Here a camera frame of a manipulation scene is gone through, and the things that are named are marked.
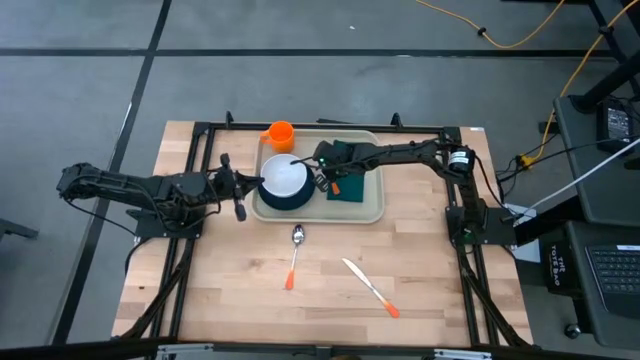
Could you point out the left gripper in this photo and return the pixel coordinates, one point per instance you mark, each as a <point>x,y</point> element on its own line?
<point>217,187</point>

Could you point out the black laptop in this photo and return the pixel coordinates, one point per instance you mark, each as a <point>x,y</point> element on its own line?
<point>617,272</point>

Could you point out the dark teal plate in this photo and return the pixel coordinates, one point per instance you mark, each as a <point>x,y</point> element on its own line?
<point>280,204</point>

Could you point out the dark green cloth napkin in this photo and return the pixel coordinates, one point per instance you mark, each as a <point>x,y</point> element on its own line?
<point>350,192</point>

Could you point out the dark chair base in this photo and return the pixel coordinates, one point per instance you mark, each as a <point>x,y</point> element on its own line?
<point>15,229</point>

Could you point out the grey side desk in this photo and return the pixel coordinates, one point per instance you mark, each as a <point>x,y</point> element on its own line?
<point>615,200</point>

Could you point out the beige plastic tray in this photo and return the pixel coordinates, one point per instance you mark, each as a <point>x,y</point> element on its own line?
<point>372,190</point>

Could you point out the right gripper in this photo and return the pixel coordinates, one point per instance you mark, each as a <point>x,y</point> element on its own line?
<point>335,157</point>

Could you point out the black tote bag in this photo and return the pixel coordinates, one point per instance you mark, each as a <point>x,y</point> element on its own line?
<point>557,265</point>

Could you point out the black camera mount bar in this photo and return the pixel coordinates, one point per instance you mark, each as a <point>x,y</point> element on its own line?
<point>320,352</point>

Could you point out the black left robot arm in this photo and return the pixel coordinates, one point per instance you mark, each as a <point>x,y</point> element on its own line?
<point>125,185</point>

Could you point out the black stand legs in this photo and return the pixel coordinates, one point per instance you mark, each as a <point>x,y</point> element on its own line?
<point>607,82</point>

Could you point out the black power adapter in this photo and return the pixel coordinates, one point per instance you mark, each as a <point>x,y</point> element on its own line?
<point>617,125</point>

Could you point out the black caster wheel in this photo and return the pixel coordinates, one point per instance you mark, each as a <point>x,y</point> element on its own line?
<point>573,331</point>

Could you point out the white bowl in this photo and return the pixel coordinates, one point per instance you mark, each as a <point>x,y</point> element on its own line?
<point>283,177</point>

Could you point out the white paper sheet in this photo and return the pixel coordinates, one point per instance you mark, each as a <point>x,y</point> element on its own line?
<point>527,252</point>

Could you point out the orange plastic mug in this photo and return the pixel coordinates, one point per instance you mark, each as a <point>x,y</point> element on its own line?
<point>281,137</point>

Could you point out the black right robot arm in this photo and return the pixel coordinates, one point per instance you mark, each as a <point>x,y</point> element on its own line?
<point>400,150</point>

